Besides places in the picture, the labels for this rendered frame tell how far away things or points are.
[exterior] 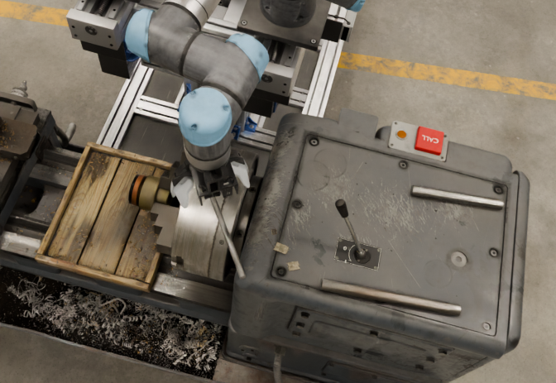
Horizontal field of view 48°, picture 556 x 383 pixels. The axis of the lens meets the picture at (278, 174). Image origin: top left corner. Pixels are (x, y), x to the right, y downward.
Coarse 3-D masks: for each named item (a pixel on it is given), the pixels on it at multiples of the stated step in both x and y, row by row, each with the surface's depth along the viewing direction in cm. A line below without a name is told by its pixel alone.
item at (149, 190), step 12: (132, 180) 149; (144, 180) 149; (156, 180) 149; (132, 192) 148; (144, 192) 147; (156, 192) 148; (168, 192) 149; (132, 204) 151; (144, 204) 148; (168, 204) 153
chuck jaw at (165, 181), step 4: (184, 152) 144; (184, 156) 145; (176, 160) 149; (180, 160) 145; (184, 160) 145; (176, 164) 148; (180, 164) 145; (172, 168) 146; (176, 168) 146; (164, 172) 149; (168, 172) 150; (172, 172) 147; (164, 176) 147; (168, 176) 148; (160, 180) 148; (164, 180) 148; (168, 180) 148; (160, 184) 148; (164, 184) 148; (168, 184) 148; (164, 188) 148; (168, 188) 148
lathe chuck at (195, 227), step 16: (192, 192) 136; (192, 208) 135; (208, 208) 135; (176, 224) 136; (192, 224) 136; (208, 224) 135; (176, 240) 137; (192, 240) 137; (208, 240) 136; (192, 256) 139; (208, 256) 138; (192, 272) 146
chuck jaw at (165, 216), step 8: (152, 208) 147; (160, 208) 147; (168, 208) 148; (176, 208) 148; (152, 216) 148; (160, 216) 146; (168, 216) 146; (176, 216) 147; (160, 224) 145; (168, 224) 145; (160, 232) 147; (168, 232) 144; (160, 240) 143; (168, 240) 143; (160, 248) 143; (168, 248) 142; (176, 256) 142
